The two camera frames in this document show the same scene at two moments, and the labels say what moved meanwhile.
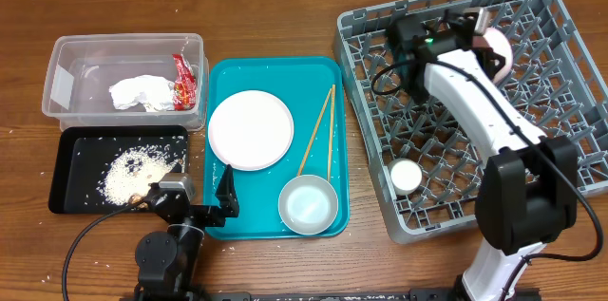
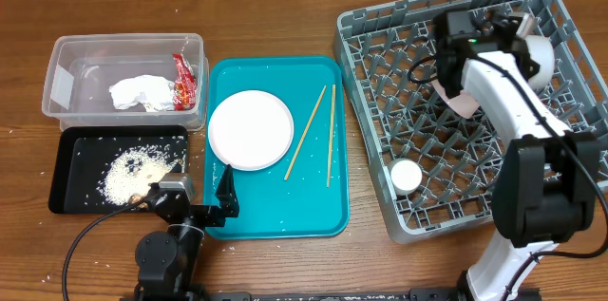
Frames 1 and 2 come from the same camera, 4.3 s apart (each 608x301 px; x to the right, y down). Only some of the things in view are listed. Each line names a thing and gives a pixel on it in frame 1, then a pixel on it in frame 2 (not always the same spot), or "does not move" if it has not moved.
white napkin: [156, 93] does not move
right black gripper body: [482, 52] → [509, 21]
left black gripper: [216, 217] does not move
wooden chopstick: [332, 132] does not move
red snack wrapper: [184, 85] does not move
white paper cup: [406, 176] does not move
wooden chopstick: [315, 133] → [305, 130]
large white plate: [251, 130] does not move
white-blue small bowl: [308, 204] → [541, 52]
